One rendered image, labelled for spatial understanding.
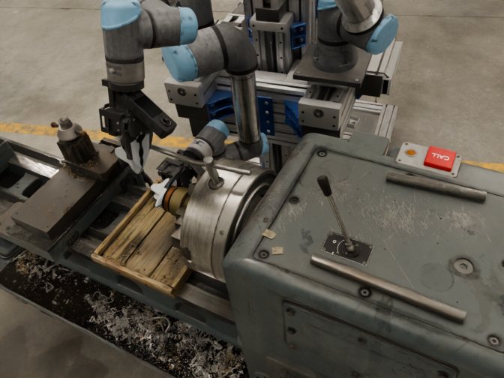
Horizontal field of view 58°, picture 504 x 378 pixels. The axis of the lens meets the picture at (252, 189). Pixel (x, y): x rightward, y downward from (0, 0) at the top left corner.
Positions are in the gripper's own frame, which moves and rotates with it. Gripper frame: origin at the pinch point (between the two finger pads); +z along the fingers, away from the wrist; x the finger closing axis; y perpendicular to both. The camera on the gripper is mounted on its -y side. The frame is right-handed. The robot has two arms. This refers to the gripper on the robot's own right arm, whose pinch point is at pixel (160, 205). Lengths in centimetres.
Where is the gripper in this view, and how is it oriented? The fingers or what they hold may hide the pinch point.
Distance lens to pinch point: 128.1
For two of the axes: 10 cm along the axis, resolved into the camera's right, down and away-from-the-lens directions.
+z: -4.7, 6.7, -5.7
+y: -8.8, -2.9, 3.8
